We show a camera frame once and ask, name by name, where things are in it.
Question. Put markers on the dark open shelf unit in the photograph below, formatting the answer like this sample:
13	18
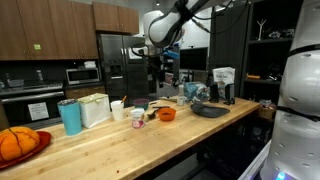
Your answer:
266	60

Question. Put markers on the stacked white cups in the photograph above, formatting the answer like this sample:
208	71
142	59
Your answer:
117	110

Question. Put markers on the brown wooden wall cabinets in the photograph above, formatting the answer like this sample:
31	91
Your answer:
50	30

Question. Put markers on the black marker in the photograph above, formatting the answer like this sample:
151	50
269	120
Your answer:
161	107

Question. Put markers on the orange bowl of beans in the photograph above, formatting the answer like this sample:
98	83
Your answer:
166	114

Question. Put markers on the small white mug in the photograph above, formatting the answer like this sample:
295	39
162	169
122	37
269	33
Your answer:
181	100

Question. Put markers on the black spoon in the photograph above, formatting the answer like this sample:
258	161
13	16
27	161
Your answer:
152	114

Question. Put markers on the purple and teal bowl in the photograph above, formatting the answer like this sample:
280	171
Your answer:
141	103

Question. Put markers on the red plate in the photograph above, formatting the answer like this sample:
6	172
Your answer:
43	140

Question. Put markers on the orange plush pumpkin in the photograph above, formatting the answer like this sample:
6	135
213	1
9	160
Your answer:
18	143

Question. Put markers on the teal metal tumbler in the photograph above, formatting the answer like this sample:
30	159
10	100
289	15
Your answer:
70	118

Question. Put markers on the blue crumpled plastic bag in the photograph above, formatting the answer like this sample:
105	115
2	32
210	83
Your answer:
196	91

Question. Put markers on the black kitchen stove oven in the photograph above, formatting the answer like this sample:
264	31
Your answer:
31	96

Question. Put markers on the wicker basket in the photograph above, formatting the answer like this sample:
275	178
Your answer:
266	111

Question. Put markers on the black desktop speaker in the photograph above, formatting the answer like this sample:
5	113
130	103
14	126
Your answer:
214	92
230	94

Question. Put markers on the green sticky note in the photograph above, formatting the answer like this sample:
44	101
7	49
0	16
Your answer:
37	47

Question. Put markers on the grey plastic dustpan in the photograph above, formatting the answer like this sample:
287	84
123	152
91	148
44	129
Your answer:
210	111

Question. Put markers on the white paper on refrigerator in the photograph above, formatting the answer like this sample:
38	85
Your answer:
133	53

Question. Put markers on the white tree shaped figure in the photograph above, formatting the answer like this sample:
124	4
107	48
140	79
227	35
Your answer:
261	28

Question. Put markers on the white sign on oven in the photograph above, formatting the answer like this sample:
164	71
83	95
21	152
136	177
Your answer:
38	111

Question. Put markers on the folded white towels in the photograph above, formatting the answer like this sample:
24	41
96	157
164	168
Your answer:
90	64

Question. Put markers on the stainless steel refrigerator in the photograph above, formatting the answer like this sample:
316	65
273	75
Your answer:
123	76

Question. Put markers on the steel microwave oven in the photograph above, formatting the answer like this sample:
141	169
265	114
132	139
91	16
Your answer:
82	76

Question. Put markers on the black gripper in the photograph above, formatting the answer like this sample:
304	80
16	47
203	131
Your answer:
156	66

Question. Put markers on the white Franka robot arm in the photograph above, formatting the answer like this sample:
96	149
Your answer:
296	100

